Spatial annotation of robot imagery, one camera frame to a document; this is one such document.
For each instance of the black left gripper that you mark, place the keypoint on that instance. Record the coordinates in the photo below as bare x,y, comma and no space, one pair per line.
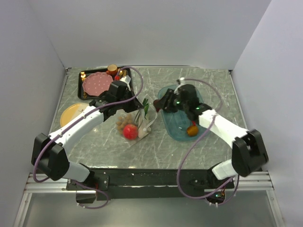
135,104

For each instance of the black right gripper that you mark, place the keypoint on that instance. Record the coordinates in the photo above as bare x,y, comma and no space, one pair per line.
169,95

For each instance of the green toy long beans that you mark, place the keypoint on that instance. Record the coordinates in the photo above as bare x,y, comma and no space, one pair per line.
141,114

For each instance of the dark brown toy chestnut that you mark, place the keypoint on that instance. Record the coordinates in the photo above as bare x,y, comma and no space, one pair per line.
157,105

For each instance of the orange toy tangerine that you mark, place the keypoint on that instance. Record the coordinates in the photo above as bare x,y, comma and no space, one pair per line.
192,130

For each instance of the clear polka dot zip bag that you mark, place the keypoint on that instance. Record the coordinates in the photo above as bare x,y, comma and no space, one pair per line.
151,117

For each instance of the red toy apple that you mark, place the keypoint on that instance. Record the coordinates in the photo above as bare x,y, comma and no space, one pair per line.
130,132

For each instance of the white toy daikon radish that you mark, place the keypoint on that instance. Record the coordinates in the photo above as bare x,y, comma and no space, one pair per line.
143,129

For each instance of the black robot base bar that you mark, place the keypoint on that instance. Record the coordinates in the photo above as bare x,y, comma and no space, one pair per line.
150,183

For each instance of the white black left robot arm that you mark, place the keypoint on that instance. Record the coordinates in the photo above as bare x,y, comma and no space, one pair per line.
50,151

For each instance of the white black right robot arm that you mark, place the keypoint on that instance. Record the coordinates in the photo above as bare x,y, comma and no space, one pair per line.
248,149

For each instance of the orange cup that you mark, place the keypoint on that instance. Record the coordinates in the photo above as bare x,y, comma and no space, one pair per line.
112,69

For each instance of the pink polka dot plate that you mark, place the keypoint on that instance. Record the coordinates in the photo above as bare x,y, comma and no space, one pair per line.
97,83

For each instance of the teal transparent plastic container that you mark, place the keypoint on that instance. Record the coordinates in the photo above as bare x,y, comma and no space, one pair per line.
177,124

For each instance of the black serving tray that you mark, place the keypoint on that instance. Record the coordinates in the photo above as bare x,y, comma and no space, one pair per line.
80,88

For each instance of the gold fork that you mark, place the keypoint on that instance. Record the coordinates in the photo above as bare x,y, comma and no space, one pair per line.
83,77

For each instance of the cream round plate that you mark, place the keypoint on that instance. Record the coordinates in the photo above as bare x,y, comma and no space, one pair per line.
71,112

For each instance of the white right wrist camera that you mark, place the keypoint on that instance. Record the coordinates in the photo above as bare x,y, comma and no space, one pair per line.
181,81

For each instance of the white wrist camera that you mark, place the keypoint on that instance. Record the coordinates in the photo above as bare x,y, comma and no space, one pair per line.
181,81
126,79

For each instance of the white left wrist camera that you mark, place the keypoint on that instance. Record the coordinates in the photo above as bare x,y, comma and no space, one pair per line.
126,79

